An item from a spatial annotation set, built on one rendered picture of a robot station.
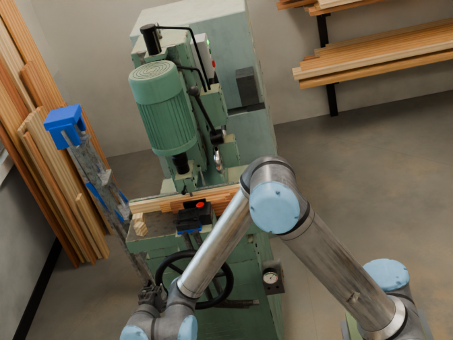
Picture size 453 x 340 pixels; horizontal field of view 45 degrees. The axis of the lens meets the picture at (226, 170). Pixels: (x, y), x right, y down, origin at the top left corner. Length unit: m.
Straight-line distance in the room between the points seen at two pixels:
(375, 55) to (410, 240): 1.38
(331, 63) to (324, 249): 2.67
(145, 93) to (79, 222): 1.76
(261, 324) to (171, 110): 1.04
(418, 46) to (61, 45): 2.65
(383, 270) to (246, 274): 0.67
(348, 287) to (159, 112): 0.90
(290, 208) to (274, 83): 3.20
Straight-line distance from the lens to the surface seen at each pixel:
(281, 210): 1.27
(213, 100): 2.17
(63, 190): 3.42
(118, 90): 4.53
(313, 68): 3.93
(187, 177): 2.10
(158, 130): 1.96
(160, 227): 2.18
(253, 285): 2.28
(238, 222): 1.50
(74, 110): 2.81
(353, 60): 3.95
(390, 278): 1.74
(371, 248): 3.21
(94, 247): 3.64
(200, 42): 2.19
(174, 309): 1.69
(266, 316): 2.41
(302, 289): 3.03
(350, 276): 1.45
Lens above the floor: 2.15
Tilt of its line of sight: 31 degrees down
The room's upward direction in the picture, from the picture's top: 15 degrees counter-clockwise
